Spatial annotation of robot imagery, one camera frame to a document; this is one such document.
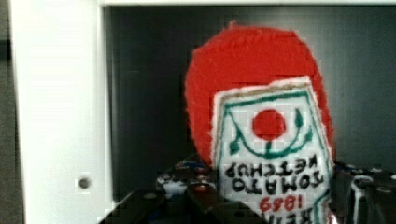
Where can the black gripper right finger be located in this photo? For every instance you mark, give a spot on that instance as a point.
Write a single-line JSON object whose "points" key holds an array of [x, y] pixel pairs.
{"points": [[362, 195]]}

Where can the red felt ketchup bottle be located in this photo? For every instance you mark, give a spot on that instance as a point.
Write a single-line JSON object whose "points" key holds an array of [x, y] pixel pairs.
{"points": [[259, 118]]}

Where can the silver toy oven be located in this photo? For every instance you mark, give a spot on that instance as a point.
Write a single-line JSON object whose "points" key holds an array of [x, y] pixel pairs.
{"points": [[100, 89]]}

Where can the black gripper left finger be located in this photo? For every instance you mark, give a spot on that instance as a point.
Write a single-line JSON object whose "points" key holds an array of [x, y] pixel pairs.
{"points": [[184, 194]]}

